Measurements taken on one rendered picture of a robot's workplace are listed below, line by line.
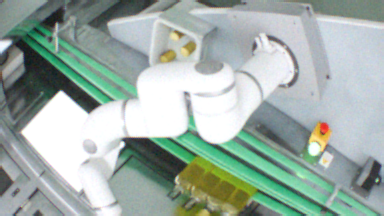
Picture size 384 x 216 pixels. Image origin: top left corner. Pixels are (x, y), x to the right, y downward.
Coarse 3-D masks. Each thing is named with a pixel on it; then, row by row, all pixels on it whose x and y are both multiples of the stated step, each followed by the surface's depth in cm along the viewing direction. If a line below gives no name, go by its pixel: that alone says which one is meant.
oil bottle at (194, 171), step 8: (200, 160) 150; (192, 168) 147; (200, 168) 148; (208, 168) 148; (184, 176) 145; (192, 176) 145; (200, 176) 146; (176, 184) 144; (184, 184) 143; (192, 184) 144; (184, 192) 145
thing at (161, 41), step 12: (156, 24) 146; (168, 24) 143; (156, 36) 151; (168, 36) 157; (192, 36) 140; (156, 48) 156; (168, 48) 161; (180, 48) 158; (156, 60) 160; (180, 60) 161; (192, 60) 158
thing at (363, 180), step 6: (366, 162) 129; (372, 162) 127; (378, 162) 127; (366, 168) 125; (372, 168) 126; (378, 168) 126; (360, 174) 129; (366, 174) 125; (372, 174) 124; (378, 174) 124; (360, 180) 128; (366, 180) 126; (372, 180) 124; (366, 186) 127
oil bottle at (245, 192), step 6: (240, 186) 144; (246, 186) 144; (252, 186) 144; (234, 192) 143; (240, 192) 142; (246, 192) 142; (252, 192) 143; (228, 198) 141; (234, 198) 141; (240, 198) 141; (246, 198) 141; (228, 204) 139; (234, 204) 139; (240, 204) 139; (222, 210) 139; (228, 210) 138; (234, 210) 138; (240, 210) 143
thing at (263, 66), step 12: (264, 36) 117; (264, 48) 118; (276, 48) 119; (252, 60) 115; (264, 60) 114; (276, 60) 116; (288, 60) 118; (252, 72) 111; (264, 72) 112; (276, 72) 115; (288, 72) 120; (264, 84) 111; (276, 84) 116; (264, 96) 112
